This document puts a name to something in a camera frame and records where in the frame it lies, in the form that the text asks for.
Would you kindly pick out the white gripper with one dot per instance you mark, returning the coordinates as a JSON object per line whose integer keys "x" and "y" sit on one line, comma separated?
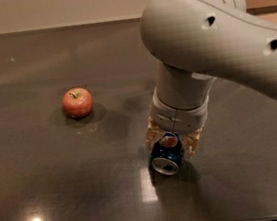
{"x": 179, "y": 117}

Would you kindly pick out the blue pepsi can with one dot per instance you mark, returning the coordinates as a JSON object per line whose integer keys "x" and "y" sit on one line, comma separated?
{"x": 167, "y": 154}

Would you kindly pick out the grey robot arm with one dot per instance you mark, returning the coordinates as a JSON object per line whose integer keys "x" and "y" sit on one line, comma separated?
{"x": 196, "y": 42}

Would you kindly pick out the red apple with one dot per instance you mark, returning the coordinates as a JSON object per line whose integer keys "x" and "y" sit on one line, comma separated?
{"x": 77, "y": 103}

